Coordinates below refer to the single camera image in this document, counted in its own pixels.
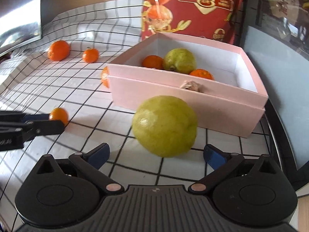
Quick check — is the tiny kumquat orange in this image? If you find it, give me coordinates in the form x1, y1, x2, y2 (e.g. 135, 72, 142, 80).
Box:
49, 107, 69, 126

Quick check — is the large orange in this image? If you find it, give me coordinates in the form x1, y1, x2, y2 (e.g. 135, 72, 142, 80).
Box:
48, 40, 70, 61

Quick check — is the large green guava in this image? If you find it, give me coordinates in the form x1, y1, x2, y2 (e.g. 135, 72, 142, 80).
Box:
162, 48, 197, 74

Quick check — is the pink gift box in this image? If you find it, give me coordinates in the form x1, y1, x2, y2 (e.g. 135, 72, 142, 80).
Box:
108, 33, 268, 137

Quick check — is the white black-grid tablecloth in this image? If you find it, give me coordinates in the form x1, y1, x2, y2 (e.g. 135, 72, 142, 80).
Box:
1, 0, 269, 231

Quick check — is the mandarin beside box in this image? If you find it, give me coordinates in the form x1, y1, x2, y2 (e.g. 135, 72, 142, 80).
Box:
101, 67, 110, 88

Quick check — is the mandarin inside box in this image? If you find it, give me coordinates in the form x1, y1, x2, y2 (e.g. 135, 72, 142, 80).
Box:
190, 69, 214, 81

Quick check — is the mandarin with stem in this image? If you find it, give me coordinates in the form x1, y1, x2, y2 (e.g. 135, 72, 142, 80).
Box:
82, 48, 99, 63

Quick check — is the dark monitor screen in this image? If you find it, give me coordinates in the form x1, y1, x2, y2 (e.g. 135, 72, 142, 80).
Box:
0, 0, 42, 56

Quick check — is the red snack bag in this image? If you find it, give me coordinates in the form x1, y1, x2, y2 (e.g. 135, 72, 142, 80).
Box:
141, 0, 242, 44

